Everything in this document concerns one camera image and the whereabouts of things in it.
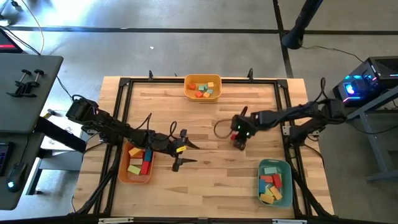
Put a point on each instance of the large tan wooden block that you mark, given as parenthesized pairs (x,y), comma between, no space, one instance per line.
(136,161)

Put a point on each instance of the teal rectangular block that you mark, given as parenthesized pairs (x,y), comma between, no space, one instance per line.
(270,170)

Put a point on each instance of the black aluminium table frame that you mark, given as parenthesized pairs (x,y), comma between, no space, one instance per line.
(155,80)

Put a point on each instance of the small orange-red block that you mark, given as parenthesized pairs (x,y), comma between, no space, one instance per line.
(192,86)
(199,94)

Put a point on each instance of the medium yellow block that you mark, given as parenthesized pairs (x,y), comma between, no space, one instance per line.
(266,199)

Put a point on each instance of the black stand pole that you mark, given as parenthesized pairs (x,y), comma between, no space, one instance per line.
(298,28)

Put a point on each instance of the black computer mouse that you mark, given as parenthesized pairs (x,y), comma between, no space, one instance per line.
(17,175)

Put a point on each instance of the white edge bracket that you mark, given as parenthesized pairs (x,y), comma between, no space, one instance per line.
(115,221)
(289,221)

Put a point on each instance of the medium orange-yellow block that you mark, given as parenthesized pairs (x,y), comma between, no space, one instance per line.
(275,193)

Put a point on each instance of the black keyboard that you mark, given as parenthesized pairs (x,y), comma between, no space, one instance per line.
(4,158)

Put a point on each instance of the medium orange-red block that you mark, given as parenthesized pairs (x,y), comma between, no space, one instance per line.
(266,179)

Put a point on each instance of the black monitor with red bar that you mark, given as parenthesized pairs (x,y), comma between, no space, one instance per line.
(7,42)

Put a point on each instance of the tall pink block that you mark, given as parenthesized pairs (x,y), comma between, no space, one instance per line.
(141,156)

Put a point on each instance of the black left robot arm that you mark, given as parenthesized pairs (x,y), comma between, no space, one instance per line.
(109,126)

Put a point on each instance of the dark grey desk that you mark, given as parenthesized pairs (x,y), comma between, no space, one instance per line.
(28,109)

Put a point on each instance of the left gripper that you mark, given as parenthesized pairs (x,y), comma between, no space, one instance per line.
(168,144)

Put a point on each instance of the large green block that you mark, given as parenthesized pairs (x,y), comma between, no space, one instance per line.
(134,170)

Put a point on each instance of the large red block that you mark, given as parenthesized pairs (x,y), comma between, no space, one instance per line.
(145,168)

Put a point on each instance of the black desk crossbar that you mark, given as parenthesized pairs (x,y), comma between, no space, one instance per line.
(62,135)

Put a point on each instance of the black screw clamp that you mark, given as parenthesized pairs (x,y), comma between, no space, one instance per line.
(17,88)
(30,88)

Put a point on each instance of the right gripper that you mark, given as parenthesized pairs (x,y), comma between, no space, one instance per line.
(245,124)

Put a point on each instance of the yellow plastic bin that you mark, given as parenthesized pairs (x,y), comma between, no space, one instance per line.
(187,79)

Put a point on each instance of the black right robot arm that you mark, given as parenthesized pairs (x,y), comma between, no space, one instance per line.
(295,113)

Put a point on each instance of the black diagonal frame strut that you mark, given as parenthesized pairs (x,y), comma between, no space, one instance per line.
(303,184)
(107,180)

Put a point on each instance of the medium green block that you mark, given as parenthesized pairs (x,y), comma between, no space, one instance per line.
(268,189)

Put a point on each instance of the black frame post clamp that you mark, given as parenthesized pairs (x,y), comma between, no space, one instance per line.
(250,74)
(150,76)

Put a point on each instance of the orange plastic bin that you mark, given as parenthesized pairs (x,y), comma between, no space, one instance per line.
(136,179)

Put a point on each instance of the grey metal desk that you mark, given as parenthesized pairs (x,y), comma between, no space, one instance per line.
(370,146)

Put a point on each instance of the black computer tower with lights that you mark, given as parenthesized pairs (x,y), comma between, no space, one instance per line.
(373,77)

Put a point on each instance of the large yellow block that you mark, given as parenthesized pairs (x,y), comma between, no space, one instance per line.
(134,151)

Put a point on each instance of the teal plastic bin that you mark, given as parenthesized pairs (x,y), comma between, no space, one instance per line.
(284,166)

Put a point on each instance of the small teal block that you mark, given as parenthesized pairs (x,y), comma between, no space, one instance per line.
(201,88)
(206,89)
(210,91)

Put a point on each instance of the large blue block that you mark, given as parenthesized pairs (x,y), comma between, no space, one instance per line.
(148,155)

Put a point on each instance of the grey desk base plate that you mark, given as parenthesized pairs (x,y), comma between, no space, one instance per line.
(62,160)

